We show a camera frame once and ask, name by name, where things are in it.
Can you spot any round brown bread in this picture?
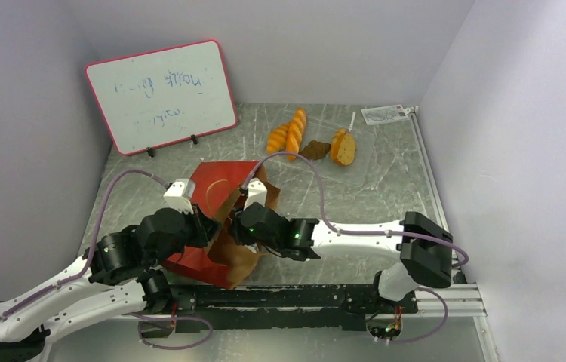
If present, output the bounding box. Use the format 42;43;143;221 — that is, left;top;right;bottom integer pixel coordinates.
299;140;331;160

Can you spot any small striped orange croissant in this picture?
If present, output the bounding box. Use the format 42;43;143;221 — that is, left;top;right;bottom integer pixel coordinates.
266;123;290;155

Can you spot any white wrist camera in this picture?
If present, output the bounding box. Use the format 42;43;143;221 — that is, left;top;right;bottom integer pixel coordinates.
163;179;196;214
244;178;267;209

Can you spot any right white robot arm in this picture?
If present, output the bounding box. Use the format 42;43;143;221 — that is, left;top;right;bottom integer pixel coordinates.
229;203;453;312

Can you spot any small white card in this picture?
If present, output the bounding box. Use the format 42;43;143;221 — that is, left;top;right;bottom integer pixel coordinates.
361;105;411;125

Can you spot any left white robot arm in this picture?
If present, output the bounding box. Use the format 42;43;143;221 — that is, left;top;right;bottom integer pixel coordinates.
0;207;220;361

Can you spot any red framed whiteboard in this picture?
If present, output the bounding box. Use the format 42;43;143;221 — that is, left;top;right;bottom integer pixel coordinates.
85;39;238;155

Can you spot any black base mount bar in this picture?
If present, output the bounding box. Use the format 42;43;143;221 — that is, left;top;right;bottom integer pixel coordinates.
137;271;418;333

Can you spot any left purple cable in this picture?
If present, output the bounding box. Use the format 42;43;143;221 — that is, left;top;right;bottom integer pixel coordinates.
0;168;215;357

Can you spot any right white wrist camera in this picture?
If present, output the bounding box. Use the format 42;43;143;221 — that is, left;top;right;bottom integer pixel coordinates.
244;178;267;209

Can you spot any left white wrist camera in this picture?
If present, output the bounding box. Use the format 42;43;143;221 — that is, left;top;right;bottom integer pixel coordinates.
163;179;196;214

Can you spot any red paper bag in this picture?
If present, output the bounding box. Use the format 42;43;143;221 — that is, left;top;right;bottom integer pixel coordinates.
161;161;265;289

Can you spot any round sliced bread piece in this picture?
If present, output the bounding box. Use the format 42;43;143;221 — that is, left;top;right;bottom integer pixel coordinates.
335;133;356;167

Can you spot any white marker pen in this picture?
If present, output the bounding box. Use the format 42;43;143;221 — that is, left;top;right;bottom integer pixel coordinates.
348;112;356;132

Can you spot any long orange baguette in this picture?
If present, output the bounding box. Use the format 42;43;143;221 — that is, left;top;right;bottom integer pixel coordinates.
285;108;307;154

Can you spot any yellow bread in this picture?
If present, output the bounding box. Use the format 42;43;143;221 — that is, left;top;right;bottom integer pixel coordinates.
330;127;347;162

